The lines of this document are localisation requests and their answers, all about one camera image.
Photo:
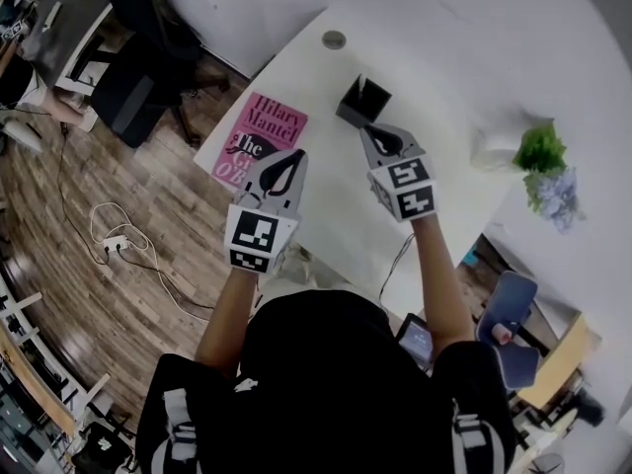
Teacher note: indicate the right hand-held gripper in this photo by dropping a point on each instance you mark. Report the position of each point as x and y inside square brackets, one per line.
[407, 190]

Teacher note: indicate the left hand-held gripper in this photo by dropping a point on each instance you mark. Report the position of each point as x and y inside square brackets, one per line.
[257, 235]

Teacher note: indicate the black square pen holder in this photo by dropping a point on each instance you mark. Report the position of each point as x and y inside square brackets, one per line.
[363, 106]

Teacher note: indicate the person's right forearm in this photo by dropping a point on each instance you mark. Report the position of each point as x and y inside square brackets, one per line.
[442, 284]

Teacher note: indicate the person's left forearm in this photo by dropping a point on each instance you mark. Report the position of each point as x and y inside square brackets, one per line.
[229, 314]

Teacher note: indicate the pink book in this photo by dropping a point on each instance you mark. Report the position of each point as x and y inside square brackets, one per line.
[261, 134]

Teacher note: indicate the grey round desk grommet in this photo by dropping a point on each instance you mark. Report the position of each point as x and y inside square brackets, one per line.
[334, 39]

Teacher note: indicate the green plant in white pot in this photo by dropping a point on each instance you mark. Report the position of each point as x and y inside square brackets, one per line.
[538, 148]

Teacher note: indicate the black office chair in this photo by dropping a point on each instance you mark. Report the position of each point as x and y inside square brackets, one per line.
[148, 57]

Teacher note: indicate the white power strip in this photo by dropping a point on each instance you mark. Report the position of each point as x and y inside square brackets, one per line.
[117, 245]

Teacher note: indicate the purple flower bunch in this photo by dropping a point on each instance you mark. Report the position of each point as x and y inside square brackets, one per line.
[560, 195]

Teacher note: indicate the small screen device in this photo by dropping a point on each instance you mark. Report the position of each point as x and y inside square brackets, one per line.
[417, 339]

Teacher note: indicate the blue chair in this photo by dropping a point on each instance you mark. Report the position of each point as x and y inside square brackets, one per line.
[513, 304]

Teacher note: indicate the pink roll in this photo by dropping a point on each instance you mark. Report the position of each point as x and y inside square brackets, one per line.
[502, 333]

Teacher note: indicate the black shirt with white stripes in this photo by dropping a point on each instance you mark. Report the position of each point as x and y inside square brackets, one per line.
[345, 413]

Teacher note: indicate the light wooden side table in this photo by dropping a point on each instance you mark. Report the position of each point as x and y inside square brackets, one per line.
[563, 363]

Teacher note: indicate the grey desk with white frame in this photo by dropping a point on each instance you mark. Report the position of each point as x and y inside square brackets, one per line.
[64, 23]

